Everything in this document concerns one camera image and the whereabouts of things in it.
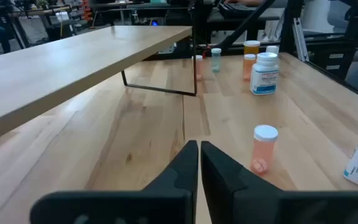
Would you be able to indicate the amber bottle white cap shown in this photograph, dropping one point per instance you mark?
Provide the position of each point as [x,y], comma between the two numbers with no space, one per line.
[251,48]

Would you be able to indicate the small red clip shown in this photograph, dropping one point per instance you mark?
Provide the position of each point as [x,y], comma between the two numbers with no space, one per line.
[205,51]

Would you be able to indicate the black desk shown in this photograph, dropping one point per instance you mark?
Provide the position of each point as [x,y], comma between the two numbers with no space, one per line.
[259,18]

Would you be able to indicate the grey lid small jar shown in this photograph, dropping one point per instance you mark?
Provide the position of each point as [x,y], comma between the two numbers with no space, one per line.
[272,49]

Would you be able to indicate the pink vial white cap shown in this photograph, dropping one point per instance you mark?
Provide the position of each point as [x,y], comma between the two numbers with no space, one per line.
[263,149]
[199,67]
[246,67]

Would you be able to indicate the silver aluminium extrusion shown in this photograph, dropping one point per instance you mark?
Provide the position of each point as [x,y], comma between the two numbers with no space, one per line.
[300,40]

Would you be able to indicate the black metal table frame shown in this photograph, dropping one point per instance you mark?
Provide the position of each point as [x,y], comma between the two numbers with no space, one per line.
[291,28]

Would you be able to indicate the black drawer cabinet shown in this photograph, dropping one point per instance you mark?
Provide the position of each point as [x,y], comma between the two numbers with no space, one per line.
[331,59]

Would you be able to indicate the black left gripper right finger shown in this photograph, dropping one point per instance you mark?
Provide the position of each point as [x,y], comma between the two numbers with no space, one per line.
[244,205]

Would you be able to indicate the orange parts bins rack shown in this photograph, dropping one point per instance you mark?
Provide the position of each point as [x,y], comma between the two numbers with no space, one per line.
[86,11]

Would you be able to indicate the teal vial white cap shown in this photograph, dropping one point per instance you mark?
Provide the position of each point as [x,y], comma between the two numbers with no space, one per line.
[216,60]

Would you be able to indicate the wooden shelf black metal legs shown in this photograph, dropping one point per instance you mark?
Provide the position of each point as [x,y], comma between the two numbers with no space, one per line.
[73,62]

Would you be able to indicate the black keyboard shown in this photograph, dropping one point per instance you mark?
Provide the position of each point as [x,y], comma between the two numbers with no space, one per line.
[238,9]

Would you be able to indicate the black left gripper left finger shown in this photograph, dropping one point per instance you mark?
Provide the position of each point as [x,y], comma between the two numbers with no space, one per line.
[166,202]

